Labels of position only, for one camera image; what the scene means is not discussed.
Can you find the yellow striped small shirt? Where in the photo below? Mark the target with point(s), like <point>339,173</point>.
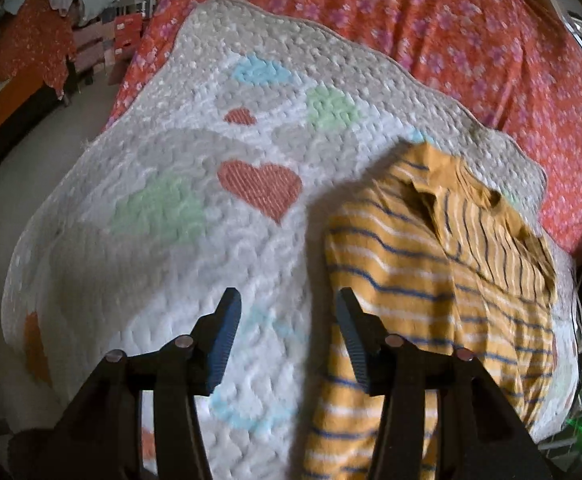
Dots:
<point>396,270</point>

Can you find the red speckled hanging cloth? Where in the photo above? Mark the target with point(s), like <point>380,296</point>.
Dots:
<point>36,45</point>

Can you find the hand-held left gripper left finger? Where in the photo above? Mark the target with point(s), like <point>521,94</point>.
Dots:
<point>225,332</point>

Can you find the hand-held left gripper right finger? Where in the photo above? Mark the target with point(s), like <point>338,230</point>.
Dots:
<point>352,332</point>

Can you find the red floral bed sheet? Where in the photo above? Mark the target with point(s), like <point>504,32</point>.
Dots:
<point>421,25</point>

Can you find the white quilted heart blanket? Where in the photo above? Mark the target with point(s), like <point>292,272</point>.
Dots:
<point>181,170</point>

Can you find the red box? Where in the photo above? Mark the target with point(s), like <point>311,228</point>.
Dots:
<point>127,32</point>

